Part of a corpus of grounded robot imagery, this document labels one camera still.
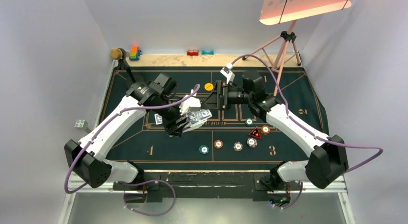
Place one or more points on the pink music stand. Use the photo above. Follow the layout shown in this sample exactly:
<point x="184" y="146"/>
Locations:
<point x="280" y="11"/>

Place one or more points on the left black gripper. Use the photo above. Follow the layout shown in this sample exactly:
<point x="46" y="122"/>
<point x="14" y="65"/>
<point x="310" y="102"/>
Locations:
<point x="173" y="125"/>

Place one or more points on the green poker table mat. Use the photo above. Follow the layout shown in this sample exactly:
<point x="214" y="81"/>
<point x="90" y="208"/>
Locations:
<point x="147" y="144"/>

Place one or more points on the orange chips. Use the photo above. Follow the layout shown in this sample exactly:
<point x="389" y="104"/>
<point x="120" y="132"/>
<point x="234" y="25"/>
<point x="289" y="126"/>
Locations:
<point x="265" y="129"/>

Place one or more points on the green blue chip stack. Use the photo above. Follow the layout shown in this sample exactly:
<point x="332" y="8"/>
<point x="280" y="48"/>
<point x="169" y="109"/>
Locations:
<point x="203" y="149"/>

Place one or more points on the dealt card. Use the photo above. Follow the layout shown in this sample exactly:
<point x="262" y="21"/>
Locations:
<point x="158" y="119"/>

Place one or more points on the blue playing card deck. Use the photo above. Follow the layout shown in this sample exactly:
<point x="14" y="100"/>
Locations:
<point x="197" y="119"/>

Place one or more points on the peach blue chips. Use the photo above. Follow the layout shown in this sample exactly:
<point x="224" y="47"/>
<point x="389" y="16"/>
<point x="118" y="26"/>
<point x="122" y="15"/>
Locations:
<point x="252" y="142"/>

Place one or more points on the colourful toy block stack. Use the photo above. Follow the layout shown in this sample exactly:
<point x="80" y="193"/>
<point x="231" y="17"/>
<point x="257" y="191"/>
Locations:
<point x="135" y="53"/>

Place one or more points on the brass round knob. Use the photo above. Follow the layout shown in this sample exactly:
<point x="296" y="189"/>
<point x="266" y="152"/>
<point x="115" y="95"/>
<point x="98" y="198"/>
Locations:
<point x="117" y="53"/>

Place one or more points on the green blue chips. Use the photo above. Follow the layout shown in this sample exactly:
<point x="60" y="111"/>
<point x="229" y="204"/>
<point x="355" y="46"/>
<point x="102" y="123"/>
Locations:
<point x="249" y="122"/>

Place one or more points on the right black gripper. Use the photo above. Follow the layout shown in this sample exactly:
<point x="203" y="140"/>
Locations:
<point x="219" y="99"/>

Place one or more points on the teal toy block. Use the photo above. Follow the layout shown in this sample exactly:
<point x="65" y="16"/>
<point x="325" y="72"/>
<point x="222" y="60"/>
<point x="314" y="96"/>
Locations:
<point x="207" y="52"/>

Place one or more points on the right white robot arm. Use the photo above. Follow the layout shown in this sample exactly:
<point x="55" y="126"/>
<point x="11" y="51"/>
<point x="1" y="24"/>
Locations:
<point x="327" y="159"/>

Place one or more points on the red toy block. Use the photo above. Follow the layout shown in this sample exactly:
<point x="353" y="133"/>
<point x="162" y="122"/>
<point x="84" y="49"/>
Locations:
<point x="192" y="52"/>

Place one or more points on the orange red chip stack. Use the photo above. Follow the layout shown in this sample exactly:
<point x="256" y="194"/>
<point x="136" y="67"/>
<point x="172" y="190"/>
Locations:
<point x="218" y="144"/>

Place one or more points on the peach blue chip stack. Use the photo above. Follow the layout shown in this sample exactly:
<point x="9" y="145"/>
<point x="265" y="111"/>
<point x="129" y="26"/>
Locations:
<point x="238" y="146"/>

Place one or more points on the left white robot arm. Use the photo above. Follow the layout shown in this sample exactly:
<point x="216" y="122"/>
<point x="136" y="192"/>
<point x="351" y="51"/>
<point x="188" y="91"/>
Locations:
<point x="87" y="157"/>

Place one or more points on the red black all-in triangle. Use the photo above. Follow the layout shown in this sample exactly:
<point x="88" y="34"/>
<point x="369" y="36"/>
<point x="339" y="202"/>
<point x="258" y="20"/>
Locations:
<point x="255" y="133"/>

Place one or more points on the yellow dealer button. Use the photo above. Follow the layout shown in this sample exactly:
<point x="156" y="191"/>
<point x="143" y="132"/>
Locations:
<point x="208" y="86"/>

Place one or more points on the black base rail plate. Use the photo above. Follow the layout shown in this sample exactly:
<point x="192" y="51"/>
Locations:
<point x="254" y="185"/>

